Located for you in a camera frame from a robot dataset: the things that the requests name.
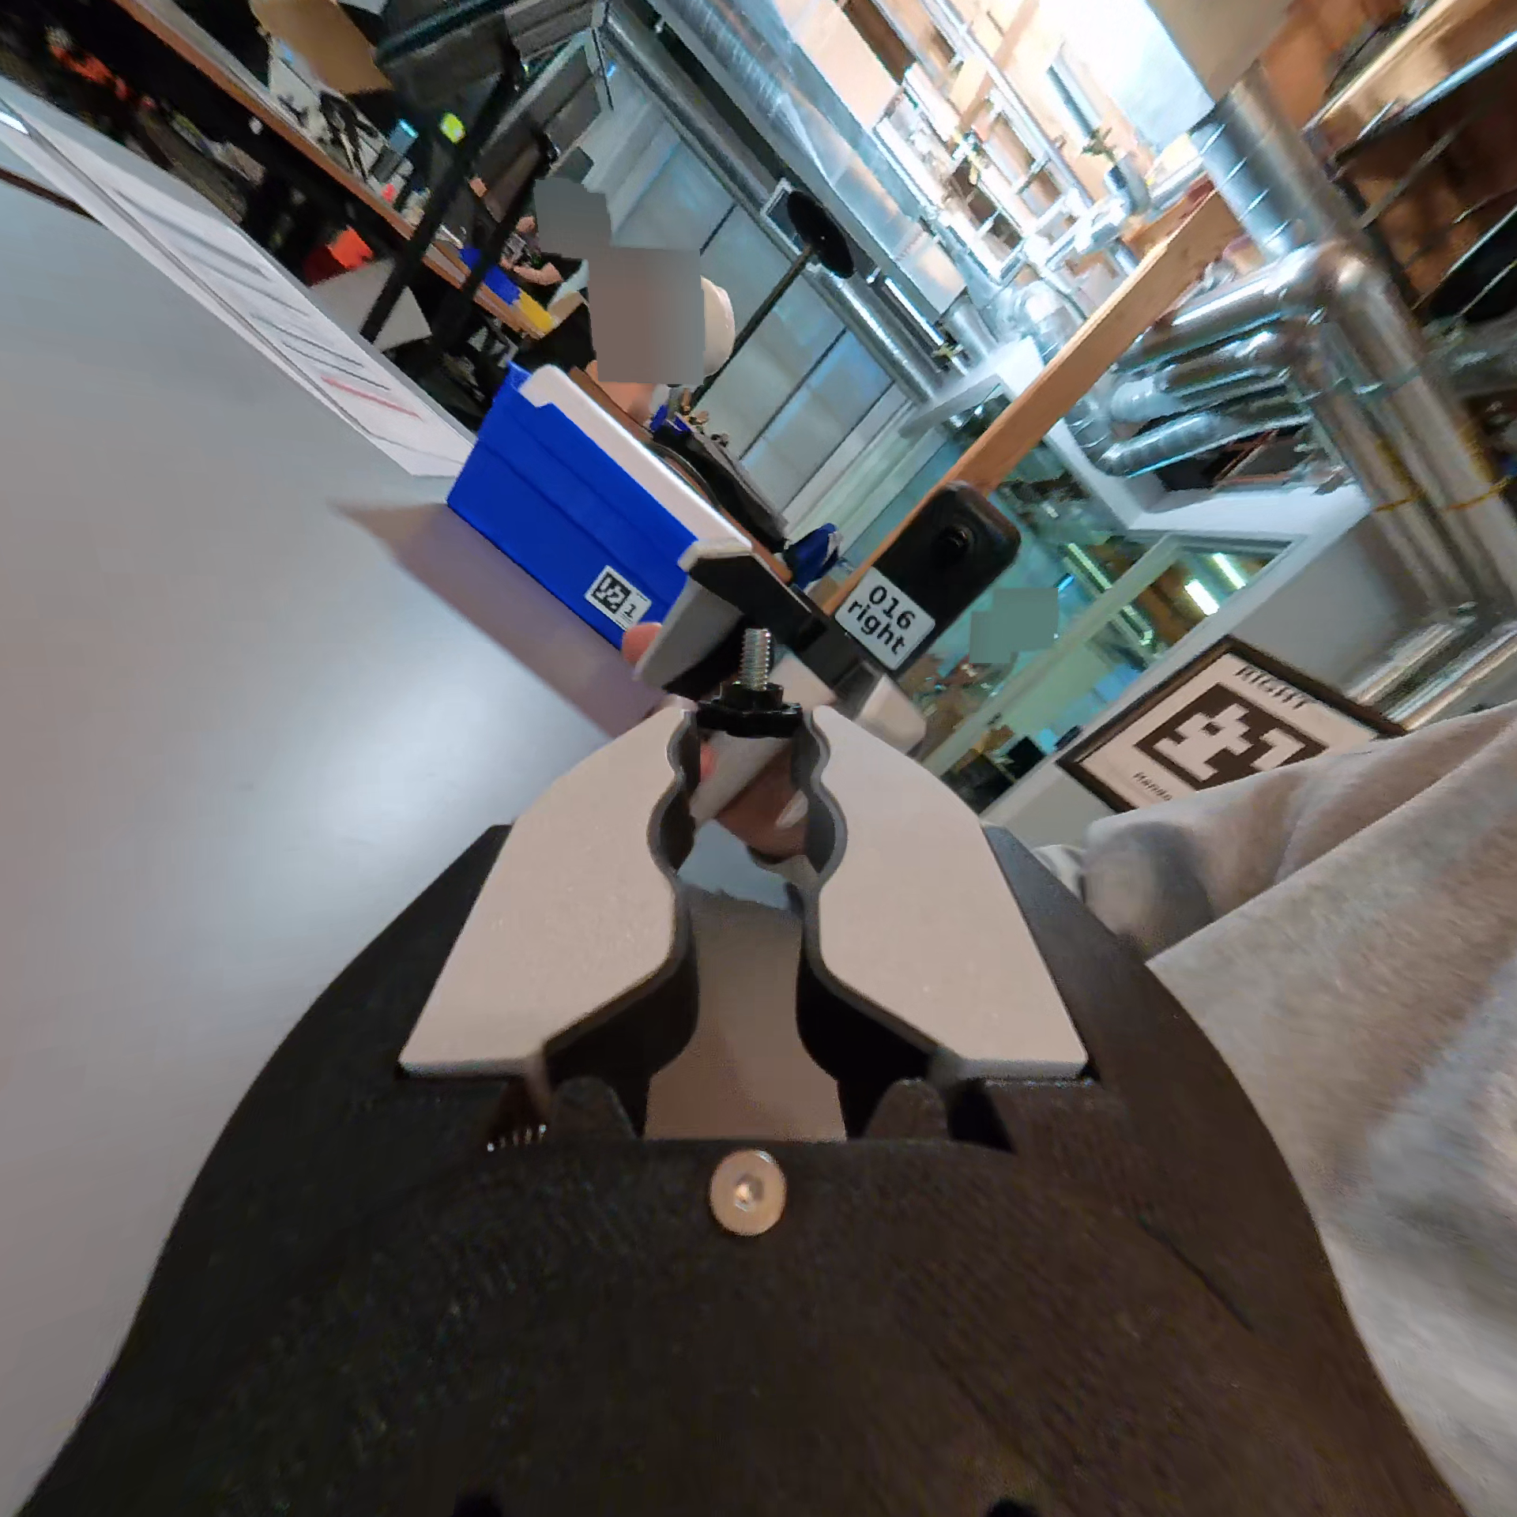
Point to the wooden beam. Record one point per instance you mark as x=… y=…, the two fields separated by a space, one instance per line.
x=1065 y=366

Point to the blue storage bin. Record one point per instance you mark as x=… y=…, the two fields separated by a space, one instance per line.
x=532 y=509

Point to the framed marker poster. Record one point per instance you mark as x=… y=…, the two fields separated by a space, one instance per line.
x=1231 y=727

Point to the printed paper sheet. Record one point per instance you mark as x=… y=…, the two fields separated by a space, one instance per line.
x=236 y=283

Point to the silver ventilation ducts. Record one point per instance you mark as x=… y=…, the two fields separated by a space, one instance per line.
x=1361 y=355

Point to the person's right forearm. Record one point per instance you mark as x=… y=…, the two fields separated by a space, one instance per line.
x=1280 y=805

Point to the white plastic insert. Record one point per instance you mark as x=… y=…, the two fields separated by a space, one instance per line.
x=616 y=439

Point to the metal shelf rack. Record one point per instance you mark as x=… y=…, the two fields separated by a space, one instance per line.
x=1421 y=117

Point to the wooden workbench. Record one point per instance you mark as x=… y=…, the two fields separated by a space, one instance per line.
x=390 y=207

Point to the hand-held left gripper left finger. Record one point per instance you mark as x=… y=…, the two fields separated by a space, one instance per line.
x=556 y=924

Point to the black star knob screw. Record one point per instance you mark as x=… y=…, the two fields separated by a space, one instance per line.
x=753 y=715

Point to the black pole stand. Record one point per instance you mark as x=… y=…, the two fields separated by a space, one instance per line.
x=818 y=231

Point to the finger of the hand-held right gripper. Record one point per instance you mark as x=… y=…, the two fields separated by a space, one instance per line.
x=876 y=704
x=693 y=616

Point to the person's right hand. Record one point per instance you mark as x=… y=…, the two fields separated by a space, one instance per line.
x=776 y=823

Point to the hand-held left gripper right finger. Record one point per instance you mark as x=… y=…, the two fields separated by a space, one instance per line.
x=935 y=924

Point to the silver spiral duct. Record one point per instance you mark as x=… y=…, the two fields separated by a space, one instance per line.
x=758 y=106

